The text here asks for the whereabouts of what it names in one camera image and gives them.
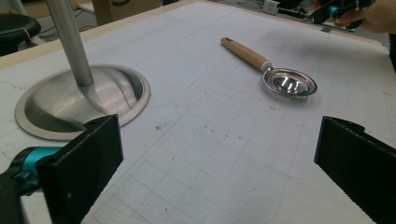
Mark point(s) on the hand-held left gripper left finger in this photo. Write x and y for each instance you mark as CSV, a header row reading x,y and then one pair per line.
x,y
81,168

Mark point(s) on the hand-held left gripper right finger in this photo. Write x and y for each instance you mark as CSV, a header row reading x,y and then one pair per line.
x,y
358,161

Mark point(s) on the metal stand with round base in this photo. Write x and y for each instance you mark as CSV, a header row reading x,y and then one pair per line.
x,y
77,102

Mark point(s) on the white power adapter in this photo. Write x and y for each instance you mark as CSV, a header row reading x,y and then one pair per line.
x,y
271,6

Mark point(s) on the black round stool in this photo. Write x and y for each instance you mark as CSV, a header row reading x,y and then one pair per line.
x,y
15,29

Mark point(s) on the cardboard box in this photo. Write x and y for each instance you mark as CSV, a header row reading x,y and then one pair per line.
x,y
124,11

